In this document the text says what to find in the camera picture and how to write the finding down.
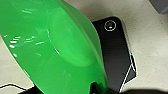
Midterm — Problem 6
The dark robot base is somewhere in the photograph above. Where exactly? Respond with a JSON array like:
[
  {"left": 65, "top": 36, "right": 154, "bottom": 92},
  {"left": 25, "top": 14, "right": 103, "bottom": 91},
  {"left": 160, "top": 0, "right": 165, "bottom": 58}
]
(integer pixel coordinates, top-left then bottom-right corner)
[{"left": 91, "top": 16, "right": 138, "bottom": 94}]

